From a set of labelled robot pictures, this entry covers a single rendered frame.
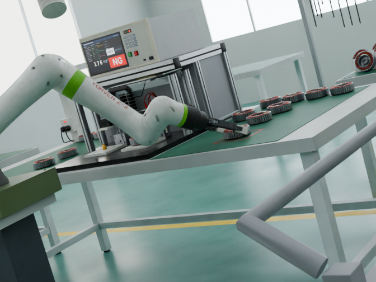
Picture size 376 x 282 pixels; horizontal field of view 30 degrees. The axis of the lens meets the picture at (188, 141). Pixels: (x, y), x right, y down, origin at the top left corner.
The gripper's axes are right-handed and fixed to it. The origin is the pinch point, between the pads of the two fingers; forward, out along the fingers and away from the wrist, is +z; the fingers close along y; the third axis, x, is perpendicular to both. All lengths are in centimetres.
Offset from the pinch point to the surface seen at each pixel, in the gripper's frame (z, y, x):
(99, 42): -36, 75, -37
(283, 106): 32.1, 13.8, -19.1
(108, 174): -32, 42, 26
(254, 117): 14.9, 10.0, -9.4
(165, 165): -21.9, 12.4, 19.1
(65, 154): -26, 115, 16
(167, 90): -3, 59, -20
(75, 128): 0, 176, -5
